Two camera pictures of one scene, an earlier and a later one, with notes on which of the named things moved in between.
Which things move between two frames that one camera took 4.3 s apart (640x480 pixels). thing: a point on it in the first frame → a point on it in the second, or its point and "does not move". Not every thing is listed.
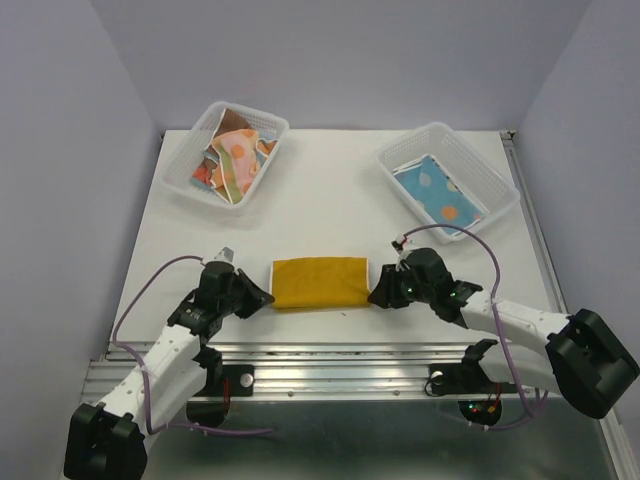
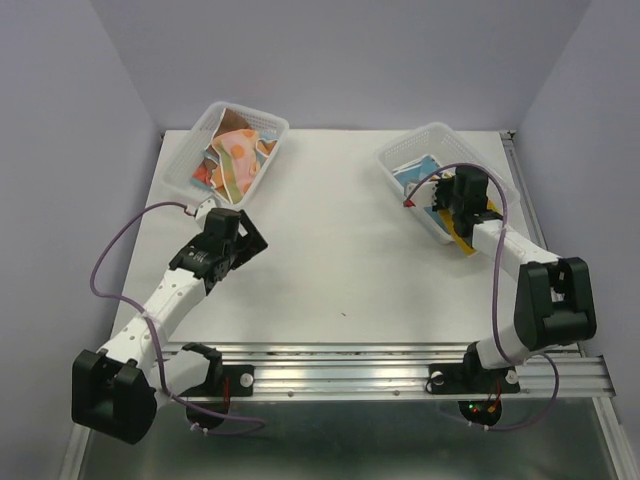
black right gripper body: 411,291 → 445,197
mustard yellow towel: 320,283 → 448,217
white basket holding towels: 226,155 does not move
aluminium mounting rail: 305,370 does not move
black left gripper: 253,293 → 251,243
